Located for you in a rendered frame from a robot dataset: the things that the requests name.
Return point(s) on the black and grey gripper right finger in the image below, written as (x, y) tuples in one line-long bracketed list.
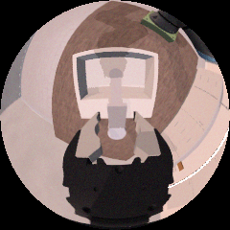
[(151, 147)]

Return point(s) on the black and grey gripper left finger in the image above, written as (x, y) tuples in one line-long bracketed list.
[(84, 149)]

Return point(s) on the grey mixer tap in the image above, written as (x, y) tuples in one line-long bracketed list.
[(117, 111)]

